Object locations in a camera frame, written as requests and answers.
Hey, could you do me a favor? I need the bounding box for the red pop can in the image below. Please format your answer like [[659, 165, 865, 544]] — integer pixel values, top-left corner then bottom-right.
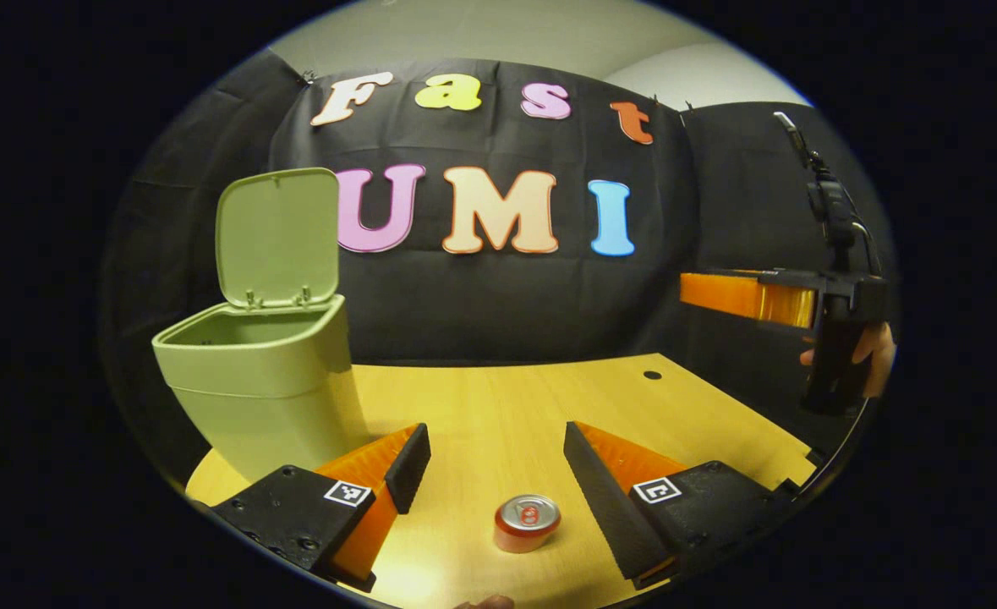
[[493, 494, 563, 555]]

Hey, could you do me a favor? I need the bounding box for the black backdrop cloth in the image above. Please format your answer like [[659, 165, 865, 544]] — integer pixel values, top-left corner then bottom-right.
[[96, 51, 901, 475]]

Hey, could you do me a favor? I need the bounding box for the light green desktop garbage bin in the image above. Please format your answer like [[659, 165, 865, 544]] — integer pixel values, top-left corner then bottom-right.
[[151, 167, 370, 485]]

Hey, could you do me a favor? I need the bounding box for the wooden desktop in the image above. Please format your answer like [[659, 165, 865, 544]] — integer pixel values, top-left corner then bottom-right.
[[185, 354, 820, 609]]

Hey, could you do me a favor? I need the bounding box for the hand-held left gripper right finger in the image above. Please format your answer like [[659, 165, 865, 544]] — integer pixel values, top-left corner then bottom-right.
[[562, 421, 803, 591]]

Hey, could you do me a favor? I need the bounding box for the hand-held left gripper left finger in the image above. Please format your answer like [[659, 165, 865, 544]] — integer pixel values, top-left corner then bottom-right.
[[198, 423, 431, 593]]

